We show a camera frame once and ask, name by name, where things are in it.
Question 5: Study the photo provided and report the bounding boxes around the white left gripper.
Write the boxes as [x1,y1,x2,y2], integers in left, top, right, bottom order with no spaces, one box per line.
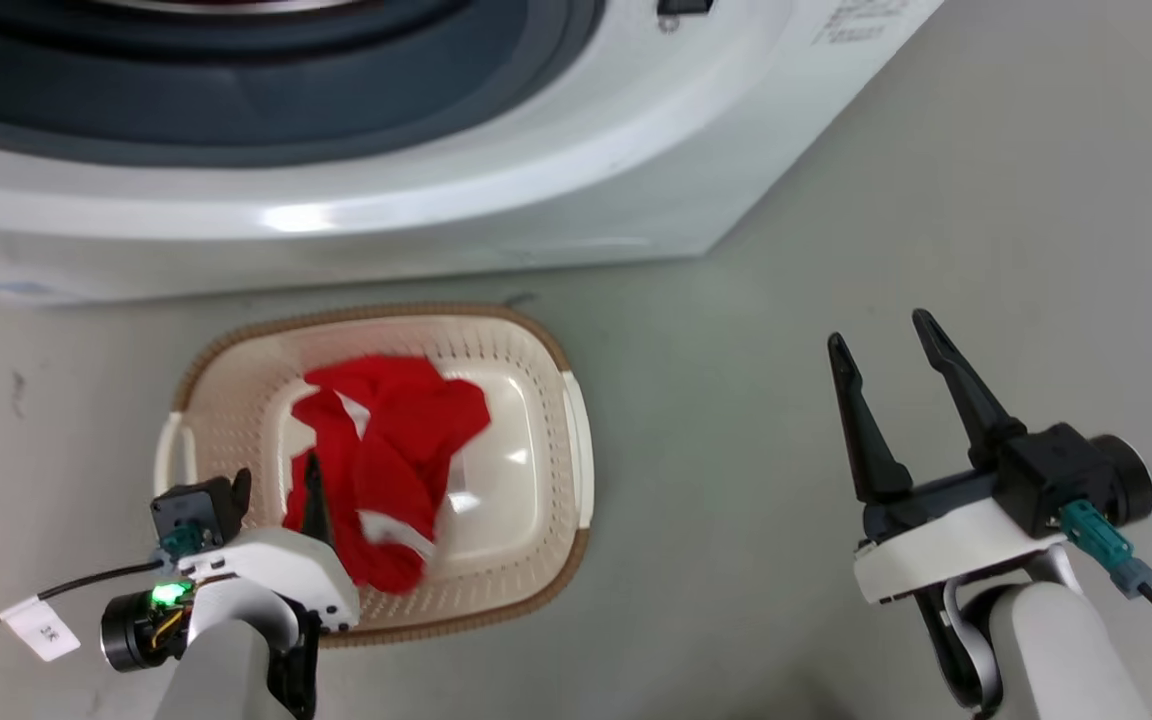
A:
[174,451,362,634]

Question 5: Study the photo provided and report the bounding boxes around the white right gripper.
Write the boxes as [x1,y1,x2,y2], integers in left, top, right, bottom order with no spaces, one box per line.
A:
[827,309,1069,607]

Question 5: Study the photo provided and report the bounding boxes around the red garment with white trim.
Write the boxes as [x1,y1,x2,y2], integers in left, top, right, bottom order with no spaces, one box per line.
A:
[281,354,493,597]

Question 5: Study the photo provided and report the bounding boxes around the cream plastic laundry basket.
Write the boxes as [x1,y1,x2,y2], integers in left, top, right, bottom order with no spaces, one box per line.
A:
[153,303,596,649]

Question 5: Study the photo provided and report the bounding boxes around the white paper cable tag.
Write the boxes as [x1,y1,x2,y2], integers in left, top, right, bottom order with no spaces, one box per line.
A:
[0,596,83,663]

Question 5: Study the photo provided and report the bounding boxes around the white front-load washing machine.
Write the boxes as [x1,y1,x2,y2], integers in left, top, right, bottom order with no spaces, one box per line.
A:
[0,0,947,307]

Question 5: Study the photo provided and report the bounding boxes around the grey rubber door gasket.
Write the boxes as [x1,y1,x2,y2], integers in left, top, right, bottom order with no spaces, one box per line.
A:
[0,0,608,169]

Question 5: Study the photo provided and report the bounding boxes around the black cable with green connector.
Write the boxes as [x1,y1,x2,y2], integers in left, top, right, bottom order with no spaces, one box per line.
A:
[1059,498,1152,720]

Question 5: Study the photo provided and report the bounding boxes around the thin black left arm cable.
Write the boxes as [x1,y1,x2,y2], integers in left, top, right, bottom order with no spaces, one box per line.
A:
[0,560,165,677]

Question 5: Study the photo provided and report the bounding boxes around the printed label sticker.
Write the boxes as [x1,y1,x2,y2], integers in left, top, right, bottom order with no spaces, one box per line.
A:
[811,0,913,47]

